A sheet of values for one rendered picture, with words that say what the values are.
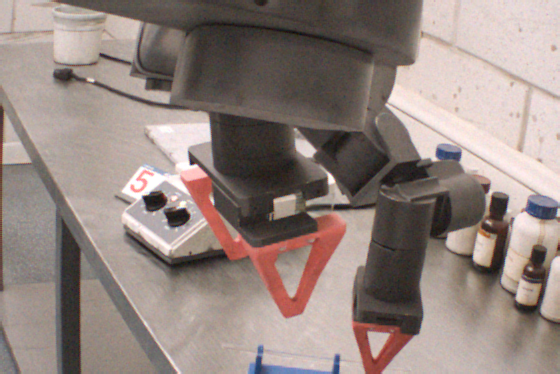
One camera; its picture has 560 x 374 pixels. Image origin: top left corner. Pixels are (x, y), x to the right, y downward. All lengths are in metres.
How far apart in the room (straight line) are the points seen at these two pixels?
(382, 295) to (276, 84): 0.76
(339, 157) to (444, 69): 0.79
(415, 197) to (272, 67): 0.73
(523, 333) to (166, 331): 0.44
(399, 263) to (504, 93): 0.70
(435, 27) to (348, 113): 1.55
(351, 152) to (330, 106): 0.75
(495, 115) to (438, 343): 0.56
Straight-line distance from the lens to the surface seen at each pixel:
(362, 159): 0.94
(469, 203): 0.98
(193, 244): 1.25
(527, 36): 1.54
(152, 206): 1.31
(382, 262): 0.94
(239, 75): 0.19
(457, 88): 1.70
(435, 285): 1.30
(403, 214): 0.91
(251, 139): 0.65
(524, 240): 1.29
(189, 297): 1.18
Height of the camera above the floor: 1.28
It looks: 20 degrees down
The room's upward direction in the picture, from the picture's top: 7 degrees clockwise
